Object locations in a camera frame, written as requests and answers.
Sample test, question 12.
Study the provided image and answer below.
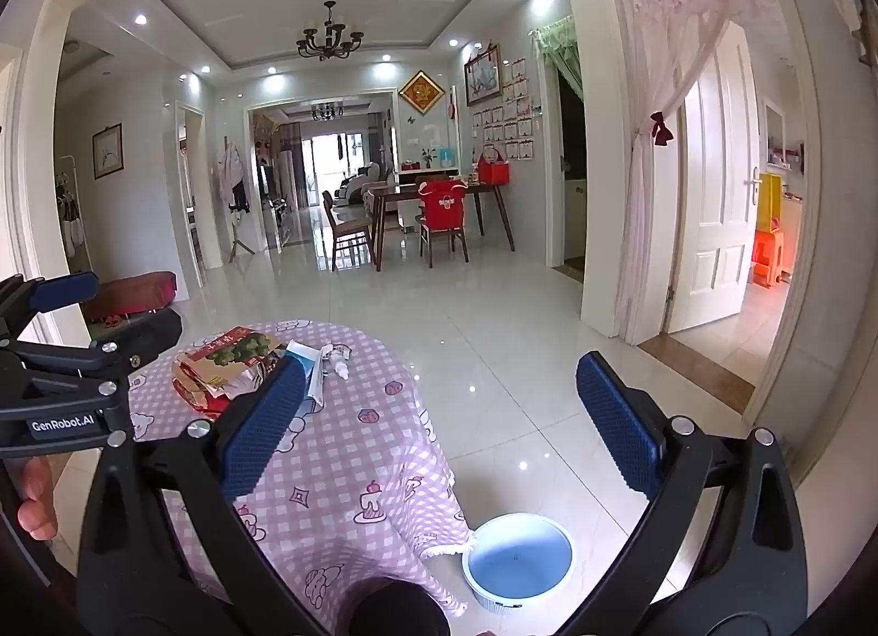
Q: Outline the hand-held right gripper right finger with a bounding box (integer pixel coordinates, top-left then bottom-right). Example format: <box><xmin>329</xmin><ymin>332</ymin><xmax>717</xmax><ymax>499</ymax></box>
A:
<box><xmin>575</xmin><ymin>351</ymin><xmax>808</xmax><ymax>636</ymax></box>

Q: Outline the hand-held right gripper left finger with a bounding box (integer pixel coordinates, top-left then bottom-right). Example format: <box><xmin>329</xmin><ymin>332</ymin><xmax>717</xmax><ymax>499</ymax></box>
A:
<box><xmin>75</xmin><ymin>357</ymin><xmax>358</xmax><ymax>636</ymax></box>

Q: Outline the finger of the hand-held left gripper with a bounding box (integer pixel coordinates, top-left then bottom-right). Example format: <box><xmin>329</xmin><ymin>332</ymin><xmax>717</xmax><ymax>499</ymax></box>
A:
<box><xmin>86</xmin><ymin>307</ymin><xmax>184</xmax><ymax>371</ymax></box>
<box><xmin>0</xmin><ymin>270</ymin><xmax>99</xmax><ymax>344</ymax></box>

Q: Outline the blue white wrapper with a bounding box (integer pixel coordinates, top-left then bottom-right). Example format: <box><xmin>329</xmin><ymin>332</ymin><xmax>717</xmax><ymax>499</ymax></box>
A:
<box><xmin>284</xmin><ymin>341</ymin><xmax>331</xmax><ymax>405</ymax></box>

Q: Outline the white basin blue inside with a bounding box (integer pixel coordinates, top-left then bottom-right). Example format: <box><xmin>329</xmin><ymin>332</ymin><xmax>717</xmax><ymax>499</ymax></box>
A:
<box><xmin>461</xmin><ymin>511</ymin><xmax>575</xmax><ymax>612</ymax></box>

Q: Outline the person's left hand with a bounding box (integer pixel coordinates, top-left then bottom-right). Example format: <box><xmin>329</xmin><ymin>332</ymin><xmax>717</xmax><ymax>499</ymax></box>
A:
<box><xmin>16</xmin><ymin>456</ymin><xmax>60</xmax><ymax>541</ymax></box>

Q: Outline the white clothes rack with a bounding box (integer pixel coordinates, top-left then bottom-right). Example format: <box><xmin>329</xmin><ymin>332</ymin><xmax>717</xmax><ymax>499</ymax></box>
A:
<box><xmin>54</xmin><ymin>154</ymin><xmax>95</xmax><ymax>275</ymax></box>

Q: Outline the red snack packet green print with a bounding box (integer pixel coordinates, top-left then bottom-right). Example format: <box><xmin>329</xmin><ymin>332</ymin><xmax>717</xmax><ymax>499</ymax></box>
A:
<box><xmin>171</xmin><ymin>327</ymin><xmax>286</xmax><ymax>419</ymax></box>

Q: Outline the small white tube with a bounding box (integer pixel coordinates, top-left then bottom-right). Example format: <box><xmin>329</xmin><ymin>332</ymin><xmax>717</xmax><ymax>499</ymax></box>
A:
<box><xmin>318</xmin><ymin>344</ymin><xmax>353</xmax><ymax>381</ymax></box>

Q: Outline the pink checkered tablecloth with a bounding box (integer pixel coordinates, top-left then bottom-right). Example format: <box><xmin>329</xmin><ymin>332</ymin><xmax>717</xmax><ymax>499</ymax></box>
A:
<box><xmin>127</xmin><ymin>320</ymin><xmax>476</xmax><ymax>618</ymax></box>

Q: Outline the coat stand with clothes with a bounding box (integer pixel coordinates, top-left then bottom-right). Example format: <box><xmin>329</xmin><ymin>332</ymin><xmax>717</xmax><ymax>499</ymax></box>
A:
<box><xmin>217</xmin><ymin>139</ymin><xmax>252</xmax><ymax>264</ymax></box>

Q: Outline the wooden dining chair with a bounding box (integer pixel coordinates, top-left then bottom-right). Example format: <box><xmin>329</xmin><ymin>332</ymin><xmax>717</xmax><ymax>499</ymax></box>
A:
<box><xmin>418</xmin><ymin>179</ymin><xmax>471</xmax><ymax>269</ymax></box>
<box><xmin>322</xmin><ymin>190</ymin><xmax>375</xmax><ymax>273</ymax></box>

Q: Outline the orange plastic stool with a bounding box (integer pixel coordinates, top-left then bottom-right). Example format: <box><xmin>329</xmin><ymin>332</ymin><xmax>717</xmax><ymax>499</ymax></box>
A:
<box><xmin>750</xmin><ymin>228</ymin><xmax>787</xmax><ymax>288</ymax></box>

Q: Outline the white panel door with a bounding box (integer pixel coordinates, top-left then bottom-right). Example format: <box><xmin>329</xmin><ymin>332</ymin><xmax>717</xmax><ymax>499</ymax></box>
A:
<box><xmin>667</xmin><ymin>21</ymin><xmax>759</xmax><ymax>336</ymax></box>

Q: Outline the massage chair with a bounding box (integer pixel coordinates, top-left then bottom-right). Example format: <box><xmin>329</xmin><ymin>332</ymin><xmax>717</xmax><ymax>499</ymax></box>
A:
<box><xmin>340</xmin><ymin>162</ymin><xmax>386</xmax><ymax>205</ymax></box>

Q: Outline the dark wooden dining table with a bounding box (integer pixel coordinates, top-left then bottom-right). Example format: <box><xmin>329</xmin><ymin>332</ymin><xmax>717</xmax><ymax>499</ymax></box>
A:
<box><xmin>366</xmin><ymin>181</ymin><xmax>516</xmax><ymax>273</ymax></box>

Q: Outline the red chair cover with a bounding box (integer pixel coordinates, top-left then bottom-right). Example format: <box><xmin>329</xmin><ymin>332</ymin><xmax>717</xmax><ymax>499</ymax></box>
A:
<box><xmin>418</xmin><ymin>179</ymin><xmax>470</xmax><ymax>226</ymax></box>

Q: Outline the pink floral door curtain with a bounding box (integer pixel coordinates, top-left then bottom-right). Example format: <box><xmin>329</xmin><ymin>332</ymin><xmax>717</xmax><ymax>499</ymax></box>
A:
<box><xmin>612</xmin><ymin>0</ymin><xmax>770</xmax><ymax>344</ymax></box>

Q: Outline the green door curtain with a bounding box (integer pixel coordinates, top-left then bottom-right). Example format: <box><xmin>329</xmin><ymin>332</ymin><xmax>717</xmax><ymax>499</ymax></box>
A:
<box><xmin>532</xmin><ymin>14</ymin><xmax>575</xmax><ymax>65</ymax></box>

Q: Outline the small framed wall picture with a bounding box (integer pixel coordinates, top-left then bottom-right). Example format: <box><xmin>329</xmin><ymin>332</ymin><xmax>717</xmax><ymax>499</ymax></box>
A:
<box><xmin>92</xmin><ymin>123</ymin><xmax>123</xmax><ymax>182</ymax></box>

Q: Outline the group of wall certificates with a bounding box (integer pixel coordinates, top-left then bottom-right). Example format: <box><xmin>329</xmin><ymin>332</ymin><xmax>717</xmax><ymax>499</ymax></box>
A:
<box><xmin>472</xmin><ymin>56</ymin><xmax>537</xmax><ymax>164</ymax></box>

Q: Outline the red diamond wall hanging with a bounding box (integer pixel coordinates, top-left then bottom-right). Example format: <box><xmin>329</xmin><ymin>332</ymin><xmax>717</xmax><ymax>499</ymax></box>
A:
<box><xmin>398</xmin><ymin>69</ymin><xmax>441</xmax><ymax>115</ymax></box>

